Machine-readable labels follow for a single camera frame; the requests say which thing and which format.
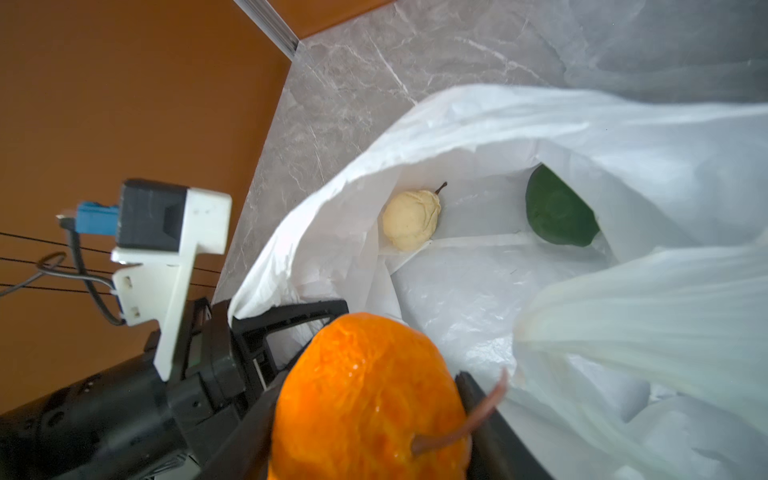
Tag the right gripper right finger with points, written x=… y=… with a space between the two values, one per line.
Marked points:
x=499 y=454

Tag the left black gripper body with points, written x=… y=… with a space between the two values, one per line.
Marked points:
x=126 y=422

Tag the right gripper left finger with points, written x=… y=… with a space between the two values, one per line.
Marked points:
x=235 y=441

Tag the orange fruit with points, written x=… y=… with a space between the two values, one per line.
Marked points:
x=372 y=398

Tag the white plastic bag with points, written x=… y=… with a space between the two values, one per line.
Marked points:
x=641 y=356

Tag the pale round fruit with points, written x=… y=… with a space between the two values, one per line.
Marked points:
x=410 y=218

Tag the green avocado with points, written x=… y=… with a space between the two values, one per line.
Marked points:
x=556 y=213

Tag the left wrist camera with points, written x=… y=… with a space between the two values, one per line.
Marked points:
x=159 y=230

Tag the left aluminium corner post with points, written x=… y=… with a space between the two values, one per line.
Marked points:
x=269 y=21

